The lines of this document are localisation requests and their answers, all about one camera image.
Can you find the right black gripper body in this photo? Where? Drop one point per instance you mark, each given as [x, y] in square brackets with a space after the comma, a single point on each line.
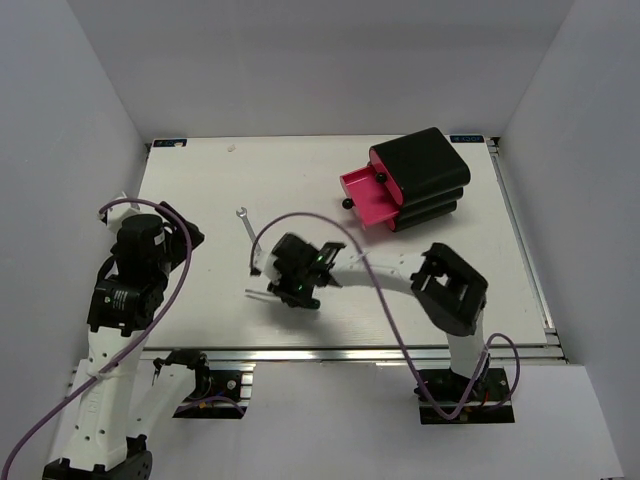
[293, 283]

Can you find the large green-handled screwdriver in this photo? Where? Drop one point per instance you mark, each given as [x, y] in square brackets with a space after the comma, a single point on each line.
[260, 295]

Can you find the pink drawer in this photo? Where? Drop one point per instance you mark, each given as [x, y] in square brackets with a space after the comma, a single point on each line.
[384, 177]
[370, 200]

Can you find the black drawer cabinet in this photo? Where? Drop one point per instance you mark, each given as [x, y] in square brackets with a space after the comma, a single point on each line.
[430, 173]

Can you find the pink top drawer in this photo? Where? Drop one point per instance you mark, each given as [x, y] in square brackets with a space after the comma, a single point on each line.
[384, 177]

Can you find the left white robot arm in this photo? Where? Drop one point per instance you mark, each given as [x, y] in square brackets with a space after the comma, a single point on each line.
[110, 438]

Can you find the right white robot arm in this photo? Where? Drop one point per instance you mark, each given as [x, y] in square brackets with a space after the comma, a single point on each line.
[449, 290]

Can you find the silver combination wrench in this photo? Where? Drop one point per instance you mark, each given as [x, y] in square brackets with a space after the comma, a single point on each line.
[242, 214]

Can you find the blue corner label left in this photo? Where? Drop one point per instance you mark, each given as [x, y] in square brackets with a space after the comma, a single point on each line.
[169, 143]

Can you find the blue corner label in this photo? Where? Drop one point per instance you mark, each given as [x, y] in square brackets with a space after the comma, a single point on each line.
[169, 143]
[467, 139]

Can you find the blue corner label right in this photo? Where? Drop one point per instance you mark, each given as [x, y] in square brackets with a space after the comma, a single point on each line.
[467, 139]

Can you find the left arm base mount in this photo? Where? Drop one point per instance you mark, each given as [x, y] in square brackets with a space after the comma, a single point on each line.
[228, 396]

